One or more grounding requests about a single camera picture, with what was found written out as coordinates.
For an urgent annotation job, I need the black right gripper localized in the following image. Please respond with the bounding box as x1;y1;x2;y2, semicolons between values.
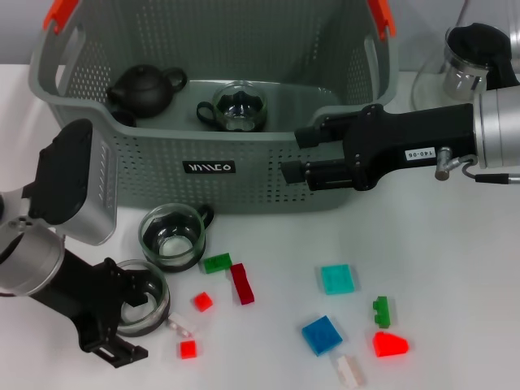
280;103;483;192

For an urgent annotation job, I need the small black clay cup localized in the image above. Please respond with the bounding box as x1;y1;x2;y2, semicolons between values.
110;107;139;128

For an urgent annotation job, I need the green rectangular building block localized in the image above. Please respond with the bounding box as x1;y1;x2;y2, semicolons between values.
202;252;233;275

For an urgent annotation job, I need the black clay teapot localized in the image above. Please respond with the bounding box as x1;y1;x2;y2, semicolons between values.
106;63;189;119

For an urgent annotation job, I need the blue flat square block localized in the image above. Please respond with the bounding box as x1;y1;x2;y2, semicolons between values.
301;314;344;358

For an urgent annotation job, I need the green stepped building block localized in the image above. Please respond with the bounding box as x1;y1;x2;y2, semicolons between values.
372;295;392;329

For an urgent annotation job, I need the grey perforated storage bin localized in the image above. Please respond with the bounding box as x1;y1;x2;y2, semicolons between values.
28;0;401;216

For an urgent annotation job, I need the red rounded building block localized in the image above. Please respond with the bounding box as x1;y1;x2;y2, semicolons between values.
372;331;410;359

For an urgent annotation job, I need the steel infuser insert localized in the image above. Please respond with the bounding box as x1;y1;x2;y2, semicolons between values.
442;60;488;98

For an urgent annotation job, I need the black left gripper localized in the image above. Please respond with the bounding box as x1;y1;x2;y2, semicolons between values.
30;249;162;370

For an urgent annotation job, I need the dark red long block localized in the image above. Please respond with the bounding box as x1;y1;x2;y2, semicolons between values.
229;262;256;306

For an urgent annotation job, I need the small red sloped block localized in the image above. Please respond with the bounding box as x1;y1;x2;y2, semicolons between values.
192;291;215;313

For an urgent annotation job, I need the clear pinkish long block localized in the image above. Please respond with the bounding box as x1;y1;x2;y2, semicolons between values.
333;352;366;386

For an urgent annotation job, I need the teal flat square block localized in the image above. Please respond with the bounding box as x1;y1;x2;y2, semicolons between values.
320;263;357;296

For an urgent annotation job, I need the white long building block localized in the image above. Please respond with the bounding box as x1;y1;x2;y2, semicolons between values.
167;312;198;338

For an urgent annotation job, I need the glass teacup with black sleeve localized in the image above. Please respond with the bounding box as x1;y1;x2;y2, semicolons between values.
197;80;270;133
109;259;171;338
137;202;215;274

